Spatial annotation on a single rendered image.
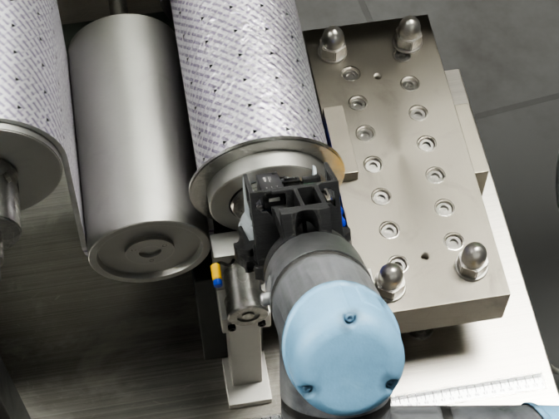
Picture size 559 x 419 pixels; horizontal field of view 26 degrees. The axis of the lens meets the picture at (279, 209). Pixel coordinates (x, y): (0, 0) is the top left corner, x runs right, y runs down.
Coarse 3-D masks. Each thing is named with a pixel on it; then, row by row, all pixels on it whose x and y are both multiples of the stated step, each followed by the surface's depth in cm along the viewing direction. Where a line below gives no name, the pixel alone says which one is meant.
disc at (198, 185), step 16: (240, 144) 107; (256, 144) 107; (272, 144) 108; (288, 144) 108; (304, 144) 109; (320, 144) 109; (208, 160) 109; (224, 160) 109; (320, 160) 111; (336, 160) 112; (192, 176) 111; (208, 176) 111; (336, 176) 114; (192, 192) 112; (208, 208) 115
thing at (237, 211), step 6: (300, 180) 111; (252, 186) 110; (240, 192) 110; (234, 198) 111; (240, 198) 111; (234, 204) 112; (240, 204) 112; (234, 210) 113; (240, 210) 113; (240, 216) 114
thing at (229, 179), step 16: (240, 160) 109; (256, 160) 108; (272, 160) 108; (288, 160) 108; (304, 160) 109; (224, 176) 109; (240, 176) 108; (288, 176) 110; (320, 176) 110; (208, 192) 112; (224, 192) 110; (224, 208) 112; (224, 224) 115
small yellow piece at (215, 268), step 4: (232, 260) 115; (212, 264) 111; (216, 264) 111; (224, 264) 113; (228, 264) 114; (232, 264) 115; (212, 268) 111; (216, 268) 111; (212, 272) 111; (216, 272) 110; (220, 272) 111; (212, 276) 110; (216, 276) 110; (220, 276) 110; (212, 280) 111; (216, 280) 110; (220, 280) 110; (216, 284) 110; (220, 284) 110
